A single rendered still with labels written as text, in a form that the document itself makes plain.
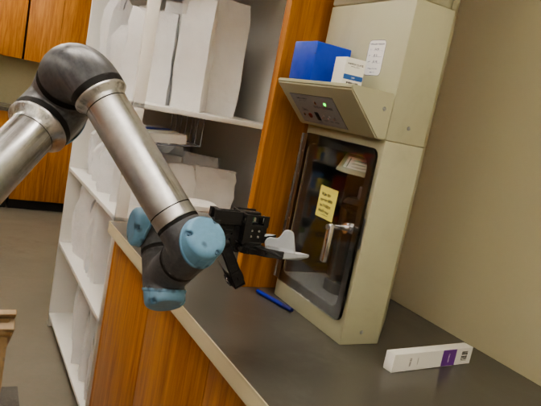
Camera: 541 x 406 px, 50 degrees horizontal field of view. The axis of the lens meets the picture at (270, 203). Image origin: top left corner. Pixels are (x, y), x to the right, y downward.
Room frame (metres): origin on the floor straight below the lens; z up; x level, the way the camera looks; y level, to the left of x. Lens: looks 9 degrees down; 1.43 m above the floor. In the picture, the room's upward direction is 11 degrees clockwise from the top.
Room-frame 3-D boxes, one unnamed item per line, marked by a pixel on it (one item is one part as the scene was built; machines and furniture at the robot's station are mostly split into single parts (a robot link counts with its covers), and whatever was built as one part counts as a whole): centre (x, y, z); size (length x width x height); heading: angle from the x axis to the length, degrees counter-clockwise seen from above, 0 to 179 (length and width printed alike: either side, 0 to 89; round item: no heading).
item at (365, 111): (1.36, -0.09, 1.46); 0.32 x 0.11 x 0.10; 30
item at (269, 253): (1.14, 0.00, 1.15); 0.09 x 0.05 x 0.02; 83
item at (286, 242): (1.14, -0.05, 1.17); 0.09 x 0.03 x 0.06; 83
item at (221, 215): (1.15, 0.06, 1.18); 0.12 x 0.08 x 0.09; 119
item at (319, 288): (1.38, -0.13, 1.19); 0.30 x 0.01 x 0.40; 29
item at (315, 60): (1.42, -0.05, 1.56); 0.10 x 0.10 x 0.09; 30
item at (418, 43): (1.45, -0.25, 1.33); 0.32 x 0.25 x 0.77; 30
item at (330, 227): (1.28, -0.16, 1.17); 0.05 x 0.03 x 0.10; 119
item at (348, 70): (1.31, -0.11, 1.54); 0.05 x 0.05 x 0.06; 24
